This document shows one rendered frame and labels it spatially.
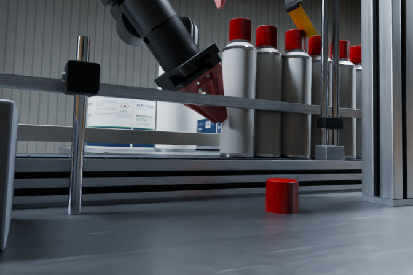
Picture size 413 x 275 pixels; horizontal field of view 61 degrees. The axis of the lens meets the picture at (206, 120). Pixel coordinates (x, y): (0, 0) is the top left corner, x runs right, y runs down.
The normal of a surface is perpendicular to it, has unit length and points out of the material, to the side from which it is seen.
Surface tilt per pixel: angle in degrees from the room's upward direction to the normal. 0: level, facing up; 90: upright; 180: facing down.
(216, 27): 90
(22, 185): 90
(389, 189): 90
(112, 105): 90
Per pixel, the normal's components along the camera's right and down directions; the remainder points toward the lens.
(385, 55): -0.89, -0.06
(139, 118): 0.70, -0.03
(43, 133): 0.46, -0.05
